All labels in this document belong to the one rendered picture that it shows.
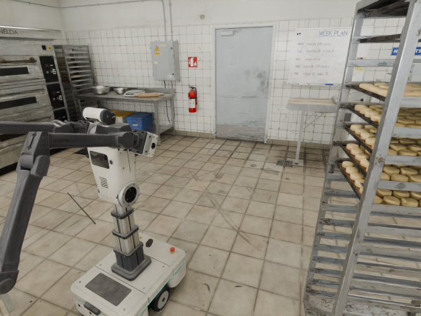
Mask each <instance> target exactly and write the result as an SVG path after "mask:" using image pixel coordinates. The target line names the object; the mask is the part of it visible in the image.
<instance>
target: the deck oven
mask: <svg viewBox="0 0 421 316"><path fill-rule="evenodd" d="M54 40H63V35H62V32H61V31H60V30H55V29H40V28H26V27H18V26H3V25H0V121H7V122H51V121H52V120H60V121H62V122H64V121H67V122H70V116H69V113H68V107H67V105H66V100H65V95H64V92H63V87H62V84H61V79H60V74H59V71H58V65H57V62H56V57H55V53H54V49H53V44H52V41H54ZM27 136H28V134H0V176H1V175H4V174H7V173H9V172H11V171H14V170H16V168H17V165H18V162H19V158H20V153H21V151H22V149H23V146H24V143H25V141H26V138H27ZM66 149H69V148H59V149H49V155H53V154H56V153H58V152H61V151H63V150H66Z"/></svg>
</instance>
